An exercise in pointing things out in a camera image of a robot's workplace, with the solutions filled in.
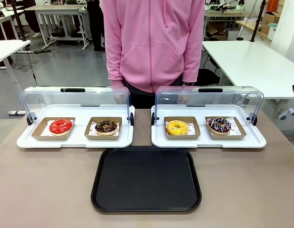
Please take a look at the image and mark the brown cardboard donut box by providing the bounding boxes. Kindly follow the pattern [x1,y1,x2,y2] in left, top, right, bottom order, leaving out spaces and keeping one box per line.
[31,116,76,141]
[84,116,123,141]
[205,116,247,140]
[164,116,202,140]

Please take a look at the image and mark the white printed paper liner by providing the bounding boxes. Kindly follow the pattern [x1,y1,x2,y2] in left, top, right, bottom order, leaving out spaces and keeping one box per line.
[88,122,121,137]
[207,117,238,136]
[39,119,75,137]
[165,122,198,137]

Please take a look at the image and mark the purple chocolate drizzled donut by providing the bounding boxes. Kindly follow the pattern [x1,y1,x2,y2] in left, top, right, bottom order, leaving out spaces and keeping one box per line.
[206,116,232,135]

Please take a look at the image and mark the person's right forearm pink sleeve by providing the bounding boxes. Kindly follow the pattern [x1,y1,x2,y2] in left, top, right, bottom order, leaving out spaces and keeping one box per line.
[106,35,126,89]

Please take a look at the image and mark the person's left forearm pink sleeve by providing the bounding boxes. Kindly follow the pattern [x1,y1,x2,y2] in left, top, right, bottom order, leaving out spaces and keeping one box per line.
[181,35,202,84]

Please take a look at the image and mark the white display tray base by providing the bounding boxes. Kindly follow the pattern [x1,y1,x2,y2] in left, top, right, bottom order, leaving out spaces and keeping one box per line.
[16,104,135,149]
[151,104,267,149]

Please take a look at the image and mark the yellow glazed sprinkled donut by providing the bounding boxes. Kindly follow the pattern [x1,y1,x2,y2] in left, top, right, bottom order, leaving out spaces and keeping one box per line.
[166,120,190,136]

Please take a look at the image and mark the black plastic serving tray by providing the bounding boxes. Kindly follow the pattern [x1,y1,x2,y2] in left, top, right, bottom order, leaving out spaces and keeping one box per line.
[90,146,202,213]

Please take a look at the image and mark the chocolate glazed donut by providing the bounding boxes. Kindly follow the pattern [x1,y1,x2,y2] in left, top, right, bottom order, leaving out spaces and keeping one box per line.
[94,119,119,136]

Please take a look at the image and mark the red glazed donut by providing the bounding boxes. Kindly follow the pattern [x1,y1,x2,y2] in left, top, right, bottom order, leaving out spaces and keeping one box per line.
[49,118,74,137]

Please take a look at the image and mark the person's left hand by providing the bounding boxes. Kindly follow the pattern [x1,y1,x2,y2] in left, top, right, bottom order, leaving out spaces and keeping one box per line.
[178,84,194,103]

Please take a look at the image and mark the person's right hand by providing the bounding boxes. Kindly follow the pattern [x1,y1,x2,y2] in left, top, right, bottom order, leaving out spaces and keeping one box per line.
[112,82,126,105]

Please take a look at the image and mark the grey table caster foot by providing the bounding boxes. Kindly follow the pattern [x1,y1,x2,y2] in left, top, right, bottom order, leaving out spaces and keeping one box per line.
[278,107,294,121]

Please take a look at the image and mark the large white work table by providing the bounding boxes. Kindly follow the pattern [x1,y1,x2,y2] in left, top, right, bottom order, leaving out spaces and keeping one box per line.
[201,40,294,114]

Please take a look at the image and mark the wooden workbench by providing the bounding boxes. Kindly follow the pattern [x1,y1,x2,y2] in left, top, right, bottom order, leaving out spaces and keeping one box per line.
[235,19,273,40]

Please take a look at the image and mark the black vertical pole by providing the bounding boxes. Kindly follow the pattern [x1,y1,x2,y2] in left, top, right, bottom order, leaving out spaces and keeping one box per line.
[249,0,267,43]

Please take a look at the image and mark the grey desk with equipment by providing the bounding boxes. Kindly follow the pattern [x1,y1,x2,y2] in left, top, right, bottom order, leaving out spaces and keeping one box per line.
[203,9,245,41]

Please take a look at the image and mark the person in pink hoodie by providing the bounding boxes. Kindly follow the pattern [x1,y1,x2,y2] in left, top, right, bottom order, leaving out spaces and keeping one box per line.
[100,0,206,110]

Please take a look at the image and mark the background person black trousers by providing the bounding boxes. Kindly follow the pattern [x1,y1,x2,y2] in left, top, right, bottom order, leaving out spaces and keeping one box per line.
[87,0,106,52]

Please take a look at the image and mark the grey standing desk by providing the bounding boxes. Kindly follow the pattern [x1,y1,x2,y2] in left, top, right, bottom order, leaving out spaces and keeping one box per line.
[23,4,91,51]

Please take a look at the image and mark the background person dark clothes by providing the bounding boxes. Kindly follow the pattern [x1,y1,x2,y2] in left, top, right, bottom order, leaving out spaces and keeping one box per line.
[22,0,42,39]

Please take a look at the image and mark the black pole with base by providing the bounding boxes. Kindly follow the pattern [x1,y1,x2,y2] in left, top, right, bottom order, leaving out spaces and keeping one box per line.
[10,0,28,41]

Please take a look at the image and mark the white table with leg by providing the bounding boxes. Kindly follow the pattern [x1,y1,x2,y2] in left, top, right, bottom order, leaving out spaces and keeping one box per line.
[0,39,31,95]

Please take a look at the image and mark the black floor cable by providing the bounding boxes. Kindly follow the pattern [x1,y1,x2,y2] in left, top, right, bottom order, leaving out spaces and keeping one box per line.
[13,45,40,86]

